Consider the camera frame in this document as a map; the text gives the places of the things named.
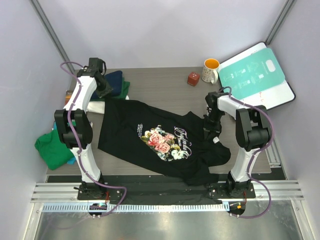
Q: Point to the brown picture book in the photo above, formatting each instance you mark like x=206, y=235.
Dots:
x=68, y=96

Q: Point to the dark green folded shirt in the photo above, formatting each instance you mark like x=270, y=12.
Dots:
x=123, y=90

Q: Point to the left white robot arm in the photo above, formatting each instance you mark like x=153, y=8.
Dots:
x=76, y=132

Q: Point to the teal folding template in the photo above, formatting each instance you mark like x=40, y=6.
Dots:
x=252, y=74

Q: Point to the white board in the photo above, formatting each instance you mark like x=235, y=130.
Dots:
x=270, y=98

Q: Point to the navy blue folded shirt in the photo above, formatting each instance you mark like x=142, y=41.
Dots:
x=115, y=79

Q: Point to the white mug orange inside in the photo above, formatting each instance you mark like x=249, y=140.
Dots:
x=210, y=71

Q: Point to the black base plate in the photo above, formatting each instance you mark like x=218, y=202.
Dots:
x=153, y=190

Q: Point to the black t shirt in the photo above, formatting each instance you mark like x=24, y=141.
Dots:
x=160, y=141

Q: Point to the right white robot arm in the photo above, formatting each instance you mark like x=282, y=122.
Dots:
x=253, y=133

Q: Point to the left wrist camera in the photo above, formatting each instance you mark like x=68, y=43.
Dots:
x=95, y=63

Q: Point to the red cube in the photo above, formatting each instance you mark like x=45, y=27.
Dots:
x=193, y=78

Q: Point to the white folded shirt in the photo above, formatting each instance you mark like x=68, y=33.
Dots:
x=96, y=106

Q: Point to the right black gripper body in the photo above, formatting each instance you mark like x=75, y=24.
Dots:
x=212, y=121

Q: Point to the bright green crumpled shirt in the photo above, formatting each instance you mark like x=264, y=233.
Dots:
x=54, y=153

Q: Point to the turquoise shirt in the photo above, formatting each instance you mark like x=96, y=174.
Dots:
x=71, y=161

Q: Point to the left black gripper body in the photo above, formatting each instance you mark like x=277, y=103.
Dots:
x=101, y=86

